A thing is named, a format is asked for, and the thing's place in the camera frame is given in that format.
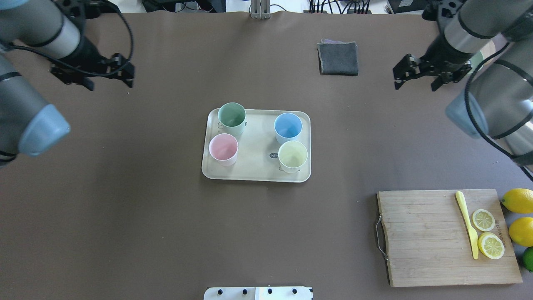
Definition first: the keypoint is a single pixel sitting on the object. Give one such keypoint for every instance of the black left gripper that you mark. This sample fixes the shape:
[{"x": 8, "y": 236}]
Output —
[{"x": 86, "y": 53}]

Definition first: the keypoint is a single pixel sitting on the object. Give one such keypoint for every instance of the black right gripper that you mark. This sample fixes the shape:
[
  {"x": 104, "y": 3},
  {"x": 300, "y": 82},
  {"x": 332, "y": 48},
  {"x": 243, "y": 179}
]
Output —
[{"x": 442, "y": 55}]

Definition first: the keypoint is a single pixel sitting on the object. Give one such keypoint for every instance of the mint green plastic cup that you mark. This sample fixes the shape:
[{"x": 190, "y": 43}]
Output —
[{"x": 232, "y": 118}]

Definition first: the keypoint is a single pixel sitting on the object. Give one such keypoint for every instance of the pink plastic cup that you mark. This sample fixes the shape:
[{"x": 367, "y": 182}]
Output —
[{"x": 224, "y": 149}]

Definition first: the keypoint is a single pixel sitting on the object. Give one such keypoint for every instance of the light blue plastic cup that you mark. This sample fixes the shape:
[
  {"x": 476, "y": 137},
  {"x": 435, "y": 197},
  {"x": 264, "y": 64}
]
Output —
[{"x": 287, "y": 127}]

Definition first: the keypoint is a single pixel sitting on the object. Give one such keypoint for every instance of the cream yellow plastic cup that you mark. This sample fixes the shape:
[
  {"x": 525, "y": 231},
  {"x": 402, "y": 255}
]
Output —
[{"x": 292, "y": 156}]

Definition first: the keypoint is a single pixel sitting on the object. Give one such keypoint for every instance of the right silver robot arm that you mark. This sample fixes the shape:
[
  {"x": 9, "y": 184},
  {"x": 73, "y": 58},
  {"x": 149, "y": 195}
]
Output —
[{"x": 498, "y": 102}]

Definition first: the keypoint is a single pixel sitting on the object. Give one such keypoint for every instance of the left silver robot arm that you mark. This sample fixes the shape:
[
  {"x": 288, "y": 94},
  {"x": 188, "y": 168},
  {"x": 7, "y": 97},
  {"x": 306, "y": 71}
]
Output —
[{"x": 54, "y": 30}]

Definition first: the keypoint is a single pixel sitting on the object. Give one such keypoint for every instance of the pale green bowl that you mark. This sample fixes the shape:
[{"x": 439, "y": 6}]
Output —
[{"x": 485, "y": 52}]

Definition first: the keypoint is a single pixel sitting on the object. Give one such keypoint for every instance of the grey folded cloth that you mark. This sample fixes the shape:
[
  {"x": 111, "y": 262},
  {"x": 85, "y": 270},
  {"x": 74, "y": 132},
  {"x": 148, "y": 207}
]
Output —
[{"x": 338, "y": 58}]

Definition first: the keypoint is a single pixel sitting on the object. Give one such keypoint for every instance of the lower whole yellow lemon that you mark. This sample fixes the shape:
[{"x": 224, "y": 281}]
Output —
[{"x": 518, "y": 200}]

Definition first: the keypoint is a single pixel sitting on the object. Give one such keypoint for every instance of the whole yellow lemon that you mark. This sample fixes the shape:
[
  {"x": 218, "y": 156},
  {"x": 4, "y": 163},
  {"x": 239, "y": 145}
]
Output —
[
  {"x": 521, "y": 231},
  {"x": 518, "y": 200}
]

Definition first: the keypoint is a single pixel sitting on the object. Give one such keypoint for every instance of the lower lemon half slice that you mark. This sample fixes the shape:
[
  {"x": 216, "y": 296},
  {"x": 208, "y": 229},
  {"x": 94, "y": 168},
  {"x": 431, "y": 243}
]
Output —
[{"x": 483, "y": 220}]

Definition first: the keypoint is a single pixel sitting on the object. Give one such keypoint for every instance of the lemon half slice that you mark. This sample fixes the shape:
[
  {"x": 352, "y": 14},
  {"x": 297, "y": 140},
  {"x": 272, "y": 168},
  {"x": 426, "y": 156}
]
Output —
[
  {"x": 483, "y": 220},
  {"x": 491, "y": 246}
]

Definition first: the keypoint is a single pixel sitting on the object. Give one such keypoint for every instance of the yellow plastic knife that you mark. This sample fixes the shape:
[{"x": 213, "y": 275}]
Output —
[{"x": 472, "y": 234}]

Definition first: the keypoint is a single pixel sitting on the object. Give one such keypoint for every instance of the bamboo cutting board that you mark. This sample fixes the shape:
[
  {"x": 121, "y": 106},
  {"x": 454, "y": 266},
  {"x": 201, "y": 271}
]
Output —
[{"x": 426, "y": 242}]

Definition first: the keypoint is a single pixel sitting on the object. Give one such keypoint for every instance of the upper whole yellow lemon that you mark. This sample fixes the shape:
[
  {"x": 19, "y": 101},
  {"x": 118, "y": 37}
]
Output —
[{"x": 521, "y": 231}]

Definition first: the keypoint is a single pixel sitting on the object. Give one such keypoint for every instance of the upper lemon half slice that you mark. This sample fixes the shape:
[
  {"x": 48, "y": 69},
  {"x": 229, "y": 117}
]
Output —
[{"x": 491, "y": 246}]

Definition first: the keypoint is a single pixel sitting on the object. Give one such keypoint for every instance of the green lime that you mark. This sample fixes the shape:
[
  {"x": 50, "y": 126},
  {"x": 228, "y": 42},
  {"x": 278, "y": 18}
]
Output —
[{"x": 527, "y": 259}]

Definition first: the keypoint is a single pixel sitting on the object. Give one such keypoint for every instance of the aluminium frame post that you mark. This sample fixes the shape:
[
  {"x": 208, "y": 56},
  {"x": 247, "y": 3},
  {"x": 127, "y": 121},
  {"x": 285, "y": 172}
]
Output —
[{"x": 260, "y": 9}]

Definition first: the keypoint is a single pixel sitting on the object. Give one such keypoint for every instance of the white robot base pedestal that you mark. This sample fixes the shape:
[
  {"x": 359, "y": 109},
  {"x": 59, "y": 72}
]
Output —
[{"x": 284, "y": 292}]

